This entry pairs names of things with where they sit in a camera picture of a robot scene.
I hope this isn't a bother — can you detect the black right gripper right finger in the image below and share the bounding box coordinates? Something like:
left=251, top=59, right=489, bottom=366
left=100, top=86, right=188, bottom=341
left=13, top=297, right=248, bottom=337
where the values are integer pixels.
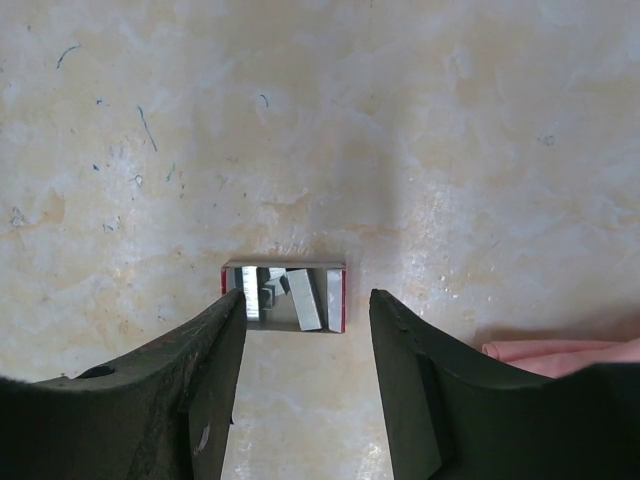
left=369, top=290, right=639, bottom=479

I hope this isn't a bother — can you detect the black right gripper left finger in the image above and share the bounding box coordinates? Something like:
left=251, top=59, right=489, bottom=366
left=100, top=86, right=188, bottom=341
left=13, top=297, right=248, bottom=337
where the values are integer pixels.
left=1, top=290, right=247, bottom=479

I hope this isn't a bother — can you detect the grey staple strip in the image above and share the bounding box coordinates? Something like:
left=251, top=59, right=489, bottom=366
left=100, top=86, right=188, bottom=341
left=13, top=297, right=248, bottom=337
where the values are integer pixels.
left=241, top=266, right=260, bottom=322
left=287, top=269, right=322, bottom=331

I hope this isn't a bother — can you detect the pink folded cloth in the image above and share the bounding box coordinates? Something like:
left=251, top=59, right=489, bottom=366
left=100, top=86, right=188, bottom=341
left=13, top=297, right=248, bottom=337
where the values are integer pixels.
left=482, top=339, right=639, bottom=378

